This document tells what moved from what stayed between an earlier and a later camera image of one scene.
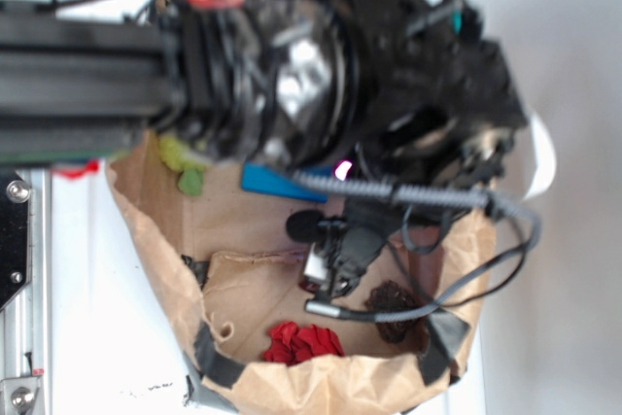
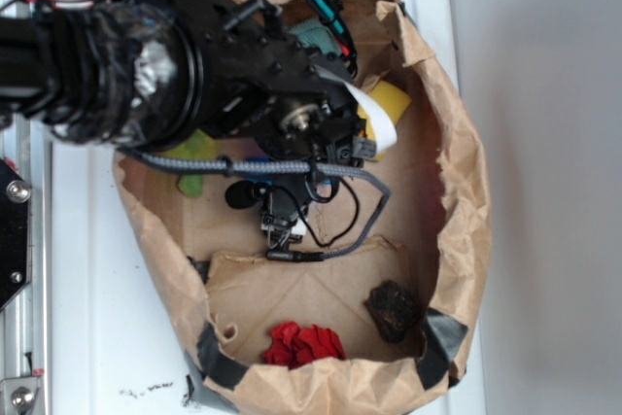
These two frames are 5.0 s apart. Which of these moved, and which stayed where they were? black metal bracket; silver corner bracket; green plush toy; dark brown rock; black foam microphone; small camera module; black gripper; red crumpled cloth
Moved: small camera module; black foam microphone; black gripper
Stayed: silver corner bracket; dark brown rock; green plush toy; black metal bracket; red crumpled cloth
